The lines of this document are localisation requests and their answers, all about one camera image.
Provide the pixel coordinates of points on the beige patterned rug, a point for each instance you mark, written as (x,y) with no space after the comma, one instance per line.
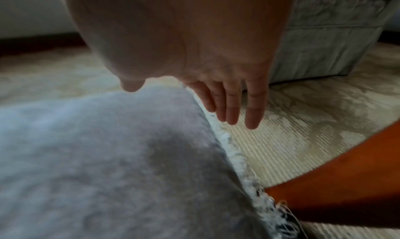
(312,124)

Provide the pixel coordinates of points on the person's right hand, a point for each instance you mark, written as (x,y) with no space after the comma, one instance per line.
(175,35)

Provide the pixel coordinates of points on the person's bare leg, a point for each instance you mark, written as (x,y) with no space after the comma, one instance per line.
(340,186)

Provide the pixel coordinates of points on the gray frayed denim shorts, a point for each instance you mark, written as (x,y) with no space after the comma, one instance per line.
(103,164)

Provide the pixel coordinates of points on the gray upholstered sofa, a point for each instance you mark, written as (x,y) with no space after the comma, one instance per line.
(325,35)

